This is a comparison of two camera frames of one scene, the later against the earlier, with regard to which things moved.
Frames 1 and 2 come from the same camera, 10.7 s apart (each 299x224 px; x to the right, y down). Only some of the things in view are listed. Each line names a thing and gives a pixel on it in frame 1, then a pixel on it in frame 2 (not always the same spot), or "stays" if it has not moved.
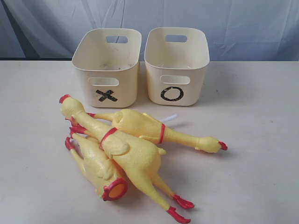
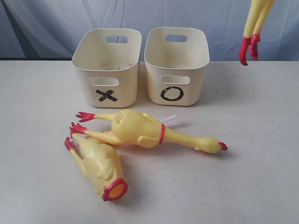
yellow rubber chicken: x=141 y=159 → x=259 y=12
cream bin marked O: x=175 y=59 stays
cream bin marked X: x=110 y=57 stays
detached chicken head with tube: x=169 y=118 stays
